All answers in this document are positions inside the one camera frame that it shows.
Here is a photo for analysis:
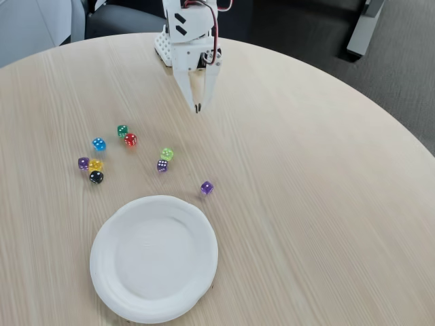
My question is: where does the white paper plate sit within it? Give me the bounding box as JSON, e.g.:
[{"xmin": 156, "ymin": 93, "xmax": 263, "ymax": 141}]
[{"xmin": 89, "ymin": 194, "xmax": 219, "ymax": 324}]

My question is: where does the dark office chair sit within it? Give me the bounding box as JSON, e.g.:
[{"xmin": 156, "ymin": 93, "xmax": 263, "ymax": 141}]
[{"xmin": 84, "ymin": 0, "xmax": 167, "ymax": 40}]

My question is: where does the light grey cabinet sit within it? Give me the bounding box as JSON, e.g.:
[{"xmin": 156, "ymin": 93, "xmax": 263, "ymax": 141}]
[{"xmin": 0, "ymin": 0, "xmax": 86, "ymax": 69}]

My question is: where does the grey desk leg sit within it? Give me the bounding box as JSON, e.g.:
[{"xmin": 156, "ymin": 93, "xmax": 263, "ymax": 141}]
[{"xmin": 346, "ymin": 0, "xmax": 387, "ymax": 62}]

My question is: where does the red black servo cable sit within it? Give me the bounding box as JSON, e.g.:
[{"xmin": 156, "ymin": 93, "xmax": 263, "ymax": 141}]
[{"xmin": 179, "ymin": 0, "xmax": 235, "ymax": 67}]

